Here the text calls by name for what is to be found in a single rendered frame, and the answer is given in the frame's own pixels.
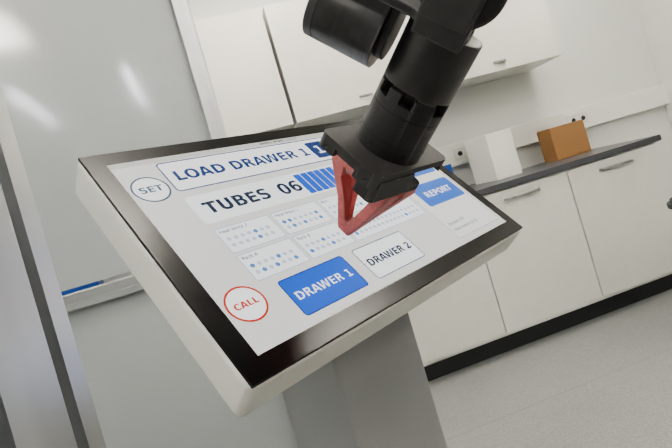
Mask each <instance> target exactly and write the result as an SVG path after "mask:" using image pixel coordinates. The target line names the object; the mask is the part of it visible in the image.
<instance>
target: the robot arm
mask: <svg viewBox="0 0 672 448"><path fill-rule="evenodd" d="M507 1H508V0H308V3H307V5H306V9H305V12H304V17H303V24H302V28H303V32H304V34H306V35H308V36H310V37H311V38H313V39H315V40H317V41H319V42H321V43H323V44H325V45H327V46H329V47H330V48H332V49H334V50H336V51H338V52H340V53H342V54H344V55H346V56H347V57H349V58H351V59H353V60H355V61H357V62H359V63H361V64H363V65H365V66H366V67H368V68H369V67H371V66H372V65H373V64H374V63H375V62H376V60H377V59H380V60H382V59H383V58H384V57H385V56H386V55H387V53H388V52H389V50H390V49H391V47H392V45H393V43H394V41H395V39H396V37H397V35H398V33H399V31H400V29H401V27H402V25H403V22H404V20H405V18H406V16H407V15H408V16H410V18H409V20H408V22H407V24H406V27H405V29H404V31H403V33H402V35H401V37H400V40H399V42H398V44H397V46H396V48H395V50H394V53H393V55H392V57H391V59H390V61H389V63H388V66H387V68H386V70H385V73H384V74H383V76H382V79H381V81H380V83H379V85H378V87H377V89H376V92H375V94H374V96H373V98H372V100H371V102H370V105H369V107H368V109H367V111H366V113H365V115H364V118H363V120H362V121H361V123H360V124H355V125H348V126H341V127H335V128H328V129H325V131H324V133H323V135H322V138H321V140H320V142H319V145H320V146H321V147H322V148H323V149H324V150H325V151H326V152H327V153H328V154H330V155H331V156H332V164H333V170H334V176H335V183H336V189H337V196H338V227H339V228H340V229H341V230H342V231H343V232H344V233H345V234H346V235H347V236H349V235H351V234H353V233H354V232H356V231H357V230H359V229H360V228H362V227H363V226H365V225H366V224H368V223H369V222H371V221H372V220H374V219H375V218H377V217H378V216H380V215H381V214H383V213H384V212H386V211H387V210H389V209H391V208H392V207H394V206H395V205H397V204H398V203H400V202H402V201H403V200H405V199H406V198H408V197H409V196H411V195H413V194H414V192H415V190H416V189H417V187H418V185H419V181H418V179H416V178H415V177H414V176H415V174H414V173H416V172H420V171H423V170H426V169H430V168H434V169H436V170H437V171H439V170H440V168H441V166H442V164H443V163H444V161H445V159H446V158H445V156H444V155H442V154H441V153H440V152H439V151H437V150H436V149H435V148H434V147H432V146H431V145H430V144H428V143H429V141H430V139H431V138H432V136H433V134H434V132H435V130H436V129H437V127H438V125H439V123H440V122H441V120H442V118H443V116H444V114H445V113H446V111H447V109H448V107H449V104H451V102H452V100H453V98H454V97H455V95H456V93H457V91H458V89H459V88H460V86H461V84H462V82H463V80H464V79H465V77H466V75H467V73H468V72H469V70H470V68H471V66H472V64H473V63H474V61H475V59H476V57H477V55H478V54H479V52H480V50H481V48H482V43H481V42H480V41H479V40H478V39H477V38H476V37H475V36H473V34H474V32H475V29H478V28H480V27H483V26H485V25H487V24H488V23H490V22H491V21H492V20H494V19H495V18H496V17H497V16H498V15H499V13H500V12H501V11H502V9H503V8H504V6H505V4H506V2H507ZM358 195H359V196H360V197H361V198H362V199H363V200H364V201H366V202H368V204H367V205H366V206H365V207H364V208H363V209H362V210H361V211H360V212H359V213H358V214H357V215H356V216H355V217H353V213H354V208H355V204H356V199H357V196H358Z"/></svg>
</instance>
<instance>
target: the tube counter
mask: <svg viewBox="0 0 672 448"><path fill-rule="evenodd" d="M266 180H267V181H268V182H269V183H270V184H271V185H273V186H274V187H275V188H276V189H277V190H278V191H279V192H280V193H281V194H282V195H283V196H284V197H285V198H286V199H287V200H288V201H292V200H296V199H300V198H303V197H307V196H311V195H314V194H318V193H321V192H325V191H329V190H332V189H336V183H335V176H334V170H333V165H328V166H324V167H319V168H315V169H311V170H306V171H302V172H297V173H293V174H288V175H284V176H279V177H275V178H270V179H266Z"/></svg>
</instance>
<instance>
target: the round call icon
mask: <svg viewBox="0 0 672 448"><path fill-rule="evenodd" d="M212 295H213V297H214V298H215V299H216V300H217V302H218V303H219V304H220V305H221V307H222V308H223V309H224V310H225V312H226V313H227V314H228V315H229V317H230V318H231V319H232V320H233V322H234V323H235V324H236V325H237V327H238V328H239V329H240V330H244V329H246V328H248V327H250V326H252V325H254V324H256V323H258V322H260V321H262V320H264V319H266V318H269V317H271V316H273V315H275V314H277V313H279V311H278V309H277V308H276V307H275V306H274V305H273V304H272V303H271V301H270V300H269V299H268V298H267V297H266V296H265V294H264V293H263V292H262V291H261V290H260V289H259V288H258V286H257V285H256V284H255V283H254V282H253V281H252V279H250V280H248V281H245V282H243V283H240V284H238V285H235V286H233V287H230V288H228V289H225V290H223V291H220V292H217V293H215V294H212Z"/></svg>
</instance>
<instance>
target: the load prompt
mask: <svg viewBox="0 0 672 448"><path fill-rule="evenodd" d="M321 138H322V137H317V138H311V139H305V140H299V141H293V142H286V143H280V144H274V145H268V146H262V147H256V148H249V149H243V150H237V151H231V152H225V153H219V154H212V155H206V156H200V157H194V158H188V159H182V160H176V161H169V162H163V163H157V164H154V165H155V166H156V168H157V169H158V170H159V171H160V172H161V173H162V174H163V176H164V177H165V178H166V179H167V180H168V181H169V183H170V184H171V185H172V186H173V187H174V188H175V189H176V191H177V192H182V191H187V190H192V189H196V188H201V187H206V186H210V185H215V184H220V183H224V182H229V181H234V180H238V179H243V178H248V177H252V176H257V175H262V174H267V173H271V172H276V171H281V170H285V169H290V168H295V167H299V166H304V165H309V164H313V163H318V162H323V161H327V160H332V156H331V155H330V154H328V153H327V152H326V151H325V150H324V149H323V148H322V147H321V146H320V145H319V142H320V140H321Z"/></svg>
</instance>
